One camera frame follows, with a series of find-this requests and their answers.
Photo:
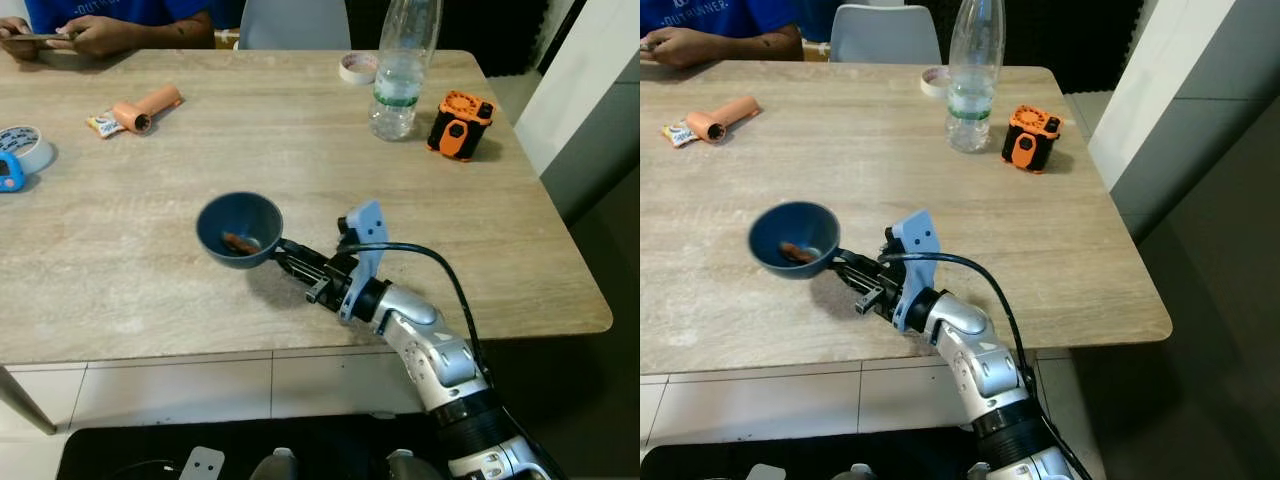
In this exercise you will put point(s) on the grey fridge door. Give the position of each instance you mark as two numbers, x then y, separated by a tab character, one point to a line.
600	150
1200	150

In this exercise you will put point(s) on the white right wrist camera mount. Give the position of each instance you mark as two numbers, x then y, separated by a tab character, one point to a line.
368	225
918	235

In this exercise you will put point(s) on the brown food piece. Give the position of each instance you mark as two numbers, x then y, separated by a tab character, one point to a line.
242	243
798	252

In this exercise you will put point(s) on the person's left hand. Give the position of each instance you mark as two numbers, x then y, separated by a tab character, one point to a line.
102	36
678	47

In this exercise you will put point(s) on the grey left robot leg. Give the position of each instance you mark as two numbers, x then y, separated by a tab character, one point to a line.
275	468
862	473

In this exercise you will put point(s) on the grey robot leg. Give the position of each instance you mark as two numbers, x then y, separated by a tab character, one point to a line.
975	472
862	473
275	468
410	468

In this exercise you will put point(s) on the orange black device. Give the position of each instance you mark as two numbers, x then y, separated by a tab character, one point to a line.
455	135
1025	150

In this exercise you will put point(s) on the dark smartphone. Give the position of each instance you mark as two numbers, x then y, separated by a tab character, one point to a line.
55	36

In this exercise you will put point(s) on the clear plastic bottle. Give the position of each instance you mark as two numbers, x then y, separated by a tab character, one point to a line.
398	100
970	110

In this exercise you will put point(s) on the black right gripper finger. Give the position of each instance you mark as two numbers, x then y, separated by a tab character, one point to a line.
855	280
300	270
308	252
860	262

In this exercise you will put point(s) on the wide white tape roll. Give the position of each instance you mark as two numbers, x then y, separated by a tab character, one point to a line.
40	155

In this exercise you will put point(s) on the small white tape roll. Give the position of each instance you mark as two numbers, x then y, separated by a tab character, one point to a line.
358	80
932	92

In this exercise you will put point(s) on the white chair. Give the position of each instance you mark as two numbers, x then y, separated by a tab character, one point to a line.
295	25
885	35

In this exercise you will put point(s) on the grey right robot leg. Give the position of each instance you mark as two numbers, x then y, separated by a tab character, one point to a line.
975	472
410	468

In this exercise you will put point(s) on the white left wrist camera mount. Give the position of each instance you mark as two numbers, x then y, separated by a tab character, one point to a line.
765	473
203	465

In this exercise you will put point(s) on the person in blue shirt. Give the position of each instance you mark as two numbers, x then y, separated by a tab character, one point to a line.
120	10
720	12

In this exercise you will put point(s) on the blue plastic gadget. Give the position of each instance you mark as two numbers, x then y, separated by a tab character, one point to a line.
10	175

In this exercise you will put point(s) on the small snack wrapper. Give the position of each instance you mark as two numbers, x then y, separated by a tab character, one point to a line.
675	134
98	124

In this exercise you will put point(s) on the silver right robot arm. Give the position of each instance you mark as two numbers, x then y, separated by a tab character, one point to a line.
440	360
985	370

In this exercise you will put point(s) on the blue plastic bowl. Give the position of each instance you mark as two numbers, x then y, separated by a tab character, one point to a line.
215	225
770	235

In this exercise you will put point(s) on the person's left forearm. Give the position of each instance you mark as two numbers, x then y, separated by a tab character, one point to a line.
170	30
755	43

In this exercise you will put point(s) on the person's right hand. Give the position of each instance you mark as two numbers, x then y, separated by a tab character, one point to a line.
20	40

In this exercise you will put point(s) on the peach plastic cylinder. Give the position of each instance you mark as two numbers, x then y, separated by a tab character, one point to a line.
155	105
730	113

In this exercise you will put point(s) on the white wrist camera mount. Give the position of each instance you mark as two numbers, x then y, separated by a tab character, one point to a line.
368	225
918	235
203	465
765	473

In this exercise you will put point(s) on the light wooden table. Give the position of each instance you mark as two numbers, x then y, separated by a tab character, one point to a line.
150	300
760	330

